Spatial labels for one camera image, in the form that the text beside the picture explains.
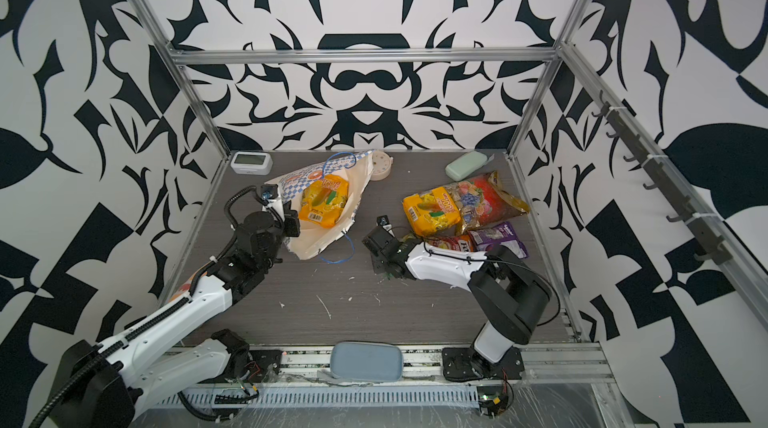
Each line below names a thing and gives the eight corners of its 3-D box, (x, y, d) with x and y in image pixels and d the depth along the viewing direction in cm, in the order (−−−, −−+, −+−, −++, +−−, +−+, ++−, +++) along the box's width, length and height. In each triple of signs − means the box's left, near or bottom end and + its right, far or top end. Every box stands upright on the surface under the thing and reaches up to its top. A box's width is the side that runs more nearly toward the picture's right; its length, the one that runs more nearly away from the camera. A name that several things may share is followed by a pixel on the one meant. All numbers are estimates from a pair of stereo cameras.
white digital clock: (233, 176, 115) (227, 167, 111) (239, 160, 120) (234, 151, 116) (270, 176, 115) (265, 167, 111) (275, 161, 120) (271, 151, 116)
